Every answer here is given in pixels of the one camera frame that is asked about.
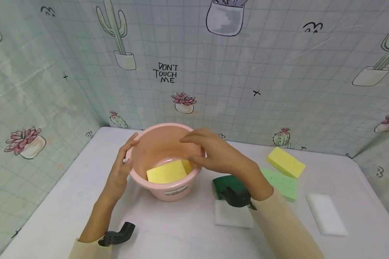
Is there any person's left hand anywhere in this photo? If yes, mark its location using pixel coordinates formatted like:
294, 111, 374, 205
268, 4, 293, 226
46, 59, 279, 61
103, 132, 140, 203

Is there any dark green scouring pad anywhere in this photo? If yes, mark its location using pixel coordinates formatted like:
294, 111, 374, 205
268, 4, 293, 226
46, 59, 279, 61
213, 175, 249, 200

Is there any white sponge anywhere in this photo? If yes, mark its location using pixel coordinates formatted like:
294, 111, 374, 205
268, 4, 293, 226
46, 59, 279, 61
306, 194, 349, 237
214, 200, 254, 229

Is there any person's right forearm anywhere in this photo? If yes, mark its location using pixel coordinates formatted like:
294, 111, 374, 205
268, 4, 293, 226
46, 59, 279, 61
238, 161, 326, 259

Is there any light green sponge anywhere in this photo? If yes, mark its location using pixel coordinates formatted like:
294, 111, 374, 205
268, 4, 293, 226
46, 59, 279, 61
260, 168, 298, 203

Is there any person's left forearm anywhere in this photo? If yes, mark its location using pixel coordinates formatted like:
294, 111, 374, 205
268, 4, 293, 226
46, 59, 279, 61
68, 192, 117, 259

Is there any pink plastic basin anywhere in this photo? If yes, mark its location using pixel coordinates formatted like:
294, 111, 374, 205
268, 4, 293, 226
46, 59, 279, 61
125, 123, 207, 202

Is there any yellow sponge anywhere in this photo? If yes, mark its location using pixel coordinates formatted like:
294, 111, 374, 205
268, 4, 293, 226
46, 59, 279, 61
146, 160, 187, 184
181, 159, 194, 176
267, 147, 307, 180

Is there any person's right hand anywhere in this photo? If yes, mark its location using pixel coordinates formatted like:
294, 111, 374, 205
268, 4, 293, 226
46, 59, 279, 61
179, 128, 257, 177

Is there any black wrist band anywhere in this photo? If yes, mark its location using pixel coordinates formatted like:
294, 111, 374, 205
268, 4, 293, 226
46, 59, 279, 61
98, 222, 136, 247
221, 186, 258, 211

